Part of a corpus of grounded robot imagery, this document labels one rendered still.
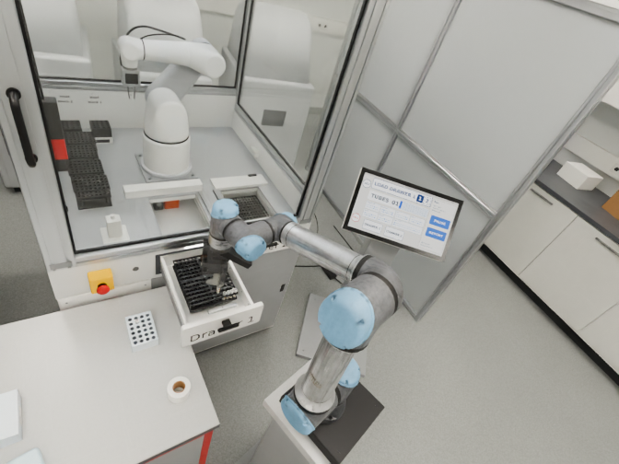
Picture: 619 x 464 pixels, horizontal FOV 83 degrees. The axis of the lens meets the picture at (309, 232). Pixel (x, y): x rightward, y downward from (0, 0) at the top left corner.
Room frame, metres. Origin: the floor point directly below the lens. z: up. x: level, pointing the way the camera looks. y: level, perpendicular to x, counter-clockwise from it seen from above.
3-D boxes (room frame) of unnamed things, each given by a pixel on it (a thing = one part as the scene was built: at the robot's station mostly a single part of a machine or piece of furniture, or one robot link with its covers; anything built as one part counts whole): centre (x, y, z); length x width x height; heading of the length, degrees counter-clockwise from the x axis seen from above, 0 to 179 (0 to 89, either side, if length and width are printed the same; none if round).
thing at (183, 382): (0.48, 0.22, 0.78); 0.07 x 0.07 x 0.04
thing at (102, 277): (0.69, 0.62, 0.88); 0.07 x 0.05 x 0.07; 134
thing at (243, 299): (0.85, 0.32, 0.86); 0.40 x 0.26 x 0.06; 44
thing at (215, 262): (0.76, 0.25, 1.12); 0.09 x 0.08 x 0.12; 114
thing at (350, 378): (0.60, -0.24, 0.96); 0.13 x 0.12 x 0.14; 148
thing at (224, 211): (0.76, 0.25, 1.28); 0.09 x 0.08 x 0.11; 58
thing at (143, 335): (0.62, 0.43, 0.78); 0.12 x 0.08 x 0.04; 43
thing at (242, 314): (0.70, 0.17, 0.87); 0.29 x 0.02 x 0.11; 134
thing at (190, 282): (0.84, 0.31, 0.87); 0.22 x 0.18 x 0.06; 44
